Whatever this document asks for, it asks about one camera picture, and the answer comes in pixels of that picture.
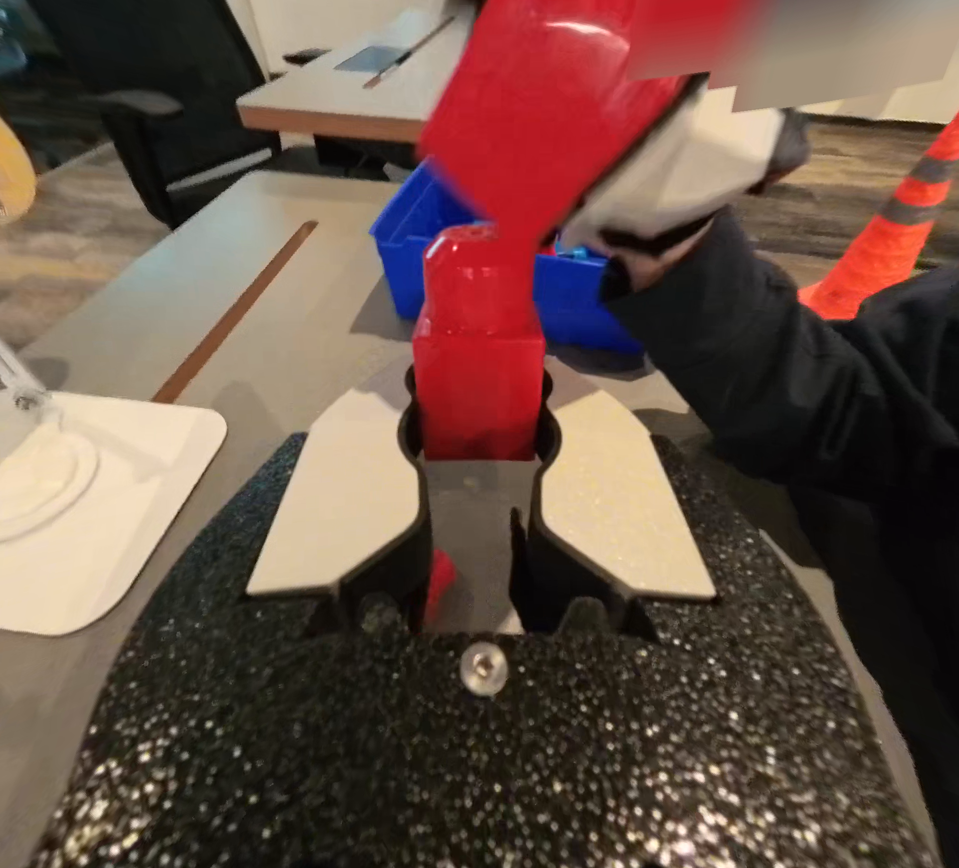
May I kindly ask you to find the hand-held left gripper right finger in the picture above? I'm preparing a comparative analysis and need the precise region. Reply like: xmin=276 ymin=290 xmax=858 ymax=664
xmin=523 ymin=374 xmax=716 ymax=601

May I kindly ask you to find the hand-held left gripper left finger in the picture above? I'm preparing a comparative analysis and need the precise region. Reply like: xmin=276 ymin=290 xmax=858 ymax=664
xmin=246 ymin=366 xmax=437 ymax=608

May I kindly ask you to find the large red mega block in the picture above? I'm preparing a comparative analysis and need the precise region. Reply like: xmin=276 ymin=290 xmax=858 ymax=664
xmin=416 ymin=0 xmax=698 ymax=256

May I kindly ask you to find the blue plastic bin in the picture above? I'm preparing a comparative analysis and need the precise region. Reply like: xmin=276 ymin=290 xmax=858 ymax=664
xmin=369 ymin=160 xmax=647 ymax=357

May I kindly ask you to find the small red mega block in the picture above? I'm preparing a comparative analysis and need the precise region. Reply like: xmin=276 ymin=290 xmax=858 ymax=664
xmin=412 ymin=224 xmax=546 ymax=462

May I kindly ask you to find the person's right forearm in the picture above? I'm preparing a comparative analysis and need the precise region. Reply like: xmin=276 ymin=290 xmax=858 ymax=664
xmin=599 ymin=209 xmax=959 ymax=868

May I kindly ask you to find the grey table with wood edge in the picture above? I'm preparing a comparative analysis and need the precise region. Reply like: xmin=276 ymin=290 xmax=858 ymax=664
xmin=236 ymin=6 xmax=480 ymax=172

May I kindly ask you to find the orange traffic cone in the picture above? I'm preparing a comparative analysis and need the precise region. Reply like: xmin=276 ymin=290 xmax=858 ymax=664
xmin=796 ymin=110 xmax=959 ymax=321

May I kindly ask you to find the black office chair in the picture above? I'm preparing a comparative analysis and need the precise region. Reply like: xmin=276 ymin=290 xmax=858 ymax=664
xmin=0 ymin=0 xmax=283 ymax=231

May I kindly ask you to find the yellow round object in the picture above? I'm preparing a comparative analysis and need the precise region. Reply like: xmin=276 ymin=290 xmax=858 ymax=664
xmin=0 ymin=117 xmax=38 ymax=226

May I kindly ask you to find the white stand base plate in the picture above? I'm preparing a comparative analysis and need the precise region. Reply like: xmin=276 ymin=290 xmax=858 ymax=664
xmin=0 ymin=389 xmax=229 ymax=638

